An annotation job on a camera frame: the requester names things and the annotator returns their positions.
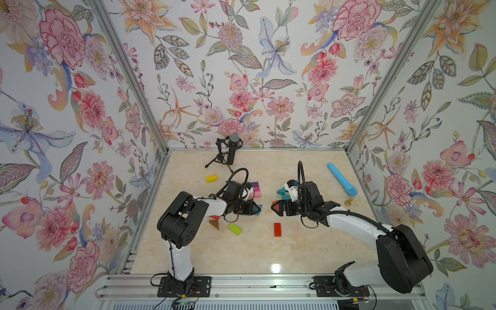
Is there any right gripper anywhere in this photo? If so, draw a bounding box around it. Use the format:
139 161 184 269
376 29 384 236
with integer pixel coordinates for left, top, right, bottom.
271 198 313 216

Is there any brown triangle block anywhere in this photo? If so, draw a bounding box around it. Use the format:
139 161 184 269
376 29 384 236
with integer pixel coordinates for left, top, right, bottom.
209 220 219 230

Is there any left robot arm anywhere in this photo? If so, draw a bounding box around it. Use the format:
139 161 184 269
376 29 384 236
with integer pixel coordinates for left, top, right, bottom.
157 181 261 285

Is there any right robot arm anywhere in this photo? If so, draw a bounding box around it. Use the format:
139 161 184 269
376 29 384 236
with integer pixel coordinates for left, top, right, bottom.
271 180 433 296

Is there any teal triangle block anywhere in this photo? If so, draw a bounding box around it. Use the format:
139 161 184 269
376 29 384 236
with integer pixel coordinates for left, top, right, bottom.
276 188 286 196

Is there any lime green block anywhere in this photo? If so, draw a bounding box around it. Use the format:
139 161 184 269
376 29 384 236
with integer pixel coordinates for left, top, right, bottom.
228 223 242 236

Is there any yellow block far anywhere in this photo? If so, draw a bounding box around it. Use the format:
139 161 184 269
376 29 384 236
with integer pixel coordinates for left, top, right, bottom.
205 174 218 183

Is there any red block front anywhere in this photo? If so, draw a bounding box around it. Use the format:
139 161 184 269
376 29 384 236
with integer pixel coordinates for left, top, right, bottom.
274 223 282 238

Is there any light blue cylinder toy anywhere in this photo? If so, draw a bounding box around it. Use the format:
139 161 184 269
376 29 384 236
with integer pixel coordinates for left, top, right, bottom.
327 163 358 197

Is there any black microphone on tripod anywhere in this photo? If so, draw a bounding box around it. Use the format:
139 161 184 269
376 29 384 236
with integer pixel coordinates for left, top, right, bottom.
205 133 244 173

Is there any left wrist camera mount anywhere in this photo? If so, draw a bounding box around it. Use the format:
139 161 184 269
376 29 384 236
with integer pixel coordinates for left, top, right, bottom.
240 186 254 201

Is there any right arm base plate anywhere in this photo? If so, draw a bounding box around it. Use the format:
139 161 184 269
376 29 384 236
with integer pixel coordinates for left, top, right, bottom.
309 275 370 298

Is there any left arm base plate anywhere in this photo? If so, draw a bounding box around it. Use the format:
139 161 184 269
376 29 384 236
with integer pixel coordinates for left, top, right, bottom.
157 275 212 298

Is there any aluminium front rail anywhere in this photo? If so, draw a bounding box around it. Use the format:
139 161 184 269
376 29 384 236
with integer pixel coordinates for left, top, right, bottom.
94 273 427 302

